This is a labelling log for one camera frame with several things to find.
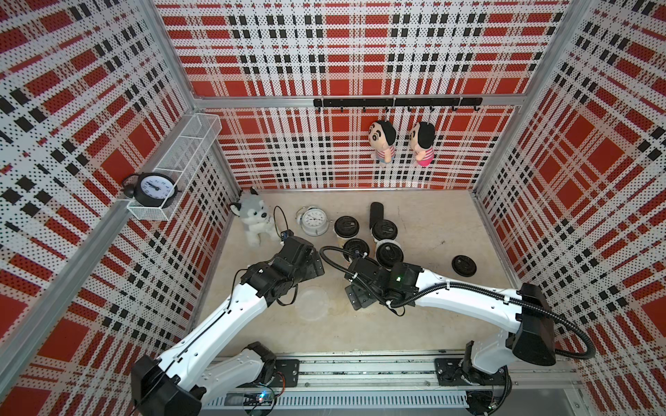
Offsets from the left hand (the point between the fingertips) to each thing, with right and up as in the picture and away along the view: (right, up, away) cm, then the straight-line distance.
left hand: (312, 265), depth 78 cm
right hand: (+17, -6, -2) cm, 18 cm away
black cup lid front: (+55, -4, +17) cm, 58 cm away
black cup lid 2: (+14, +6, +3) cm, 15 cm away
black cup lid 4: (+23, +3, 0) cm, 24 cm away
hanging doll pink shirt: (+38, +44, +15) cm, 60 cm away
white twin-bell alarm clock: (-3, +13, +27) cm, 30 cm away
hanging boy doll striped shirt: (+24, +44, +13) cm, 51 cm away
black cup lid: (+11, +11, +9) cm, 18 cm away
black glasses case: (+24, +17, +35) cm, 45 cm away
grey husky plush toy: (-22, +14, +13) cm, 30 cm away
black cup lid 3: (+23, +10, +7) cm, 27 cm away
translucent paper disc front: (-1, -16, +10) cm, 19 cm away
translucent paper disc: (+21, +6, +6) cm, 23 cm away
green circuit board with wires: (-12, -35, -9) cm, 38 cm away
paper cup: (+9, +6, +9) cm, 14 cm away
